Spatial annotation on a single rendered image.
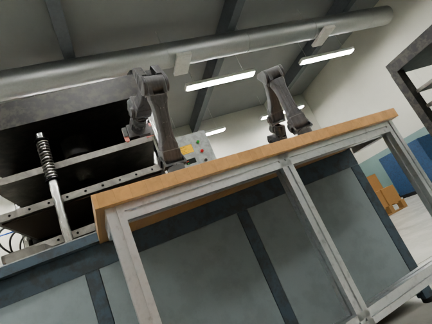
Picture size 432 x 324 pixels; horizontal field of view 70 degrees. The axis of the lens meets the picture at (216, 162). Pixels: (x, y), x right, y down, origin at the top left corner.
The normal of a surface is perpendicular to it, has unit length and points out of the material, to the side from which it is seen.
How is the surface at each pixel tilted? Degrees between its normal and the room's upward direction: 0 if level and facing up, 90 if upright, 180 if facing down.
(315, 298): 90
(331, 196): 90
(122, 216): 90
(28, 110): 90
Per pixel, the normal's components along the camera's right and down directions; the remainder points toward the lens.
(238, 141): 0.22, -0.37
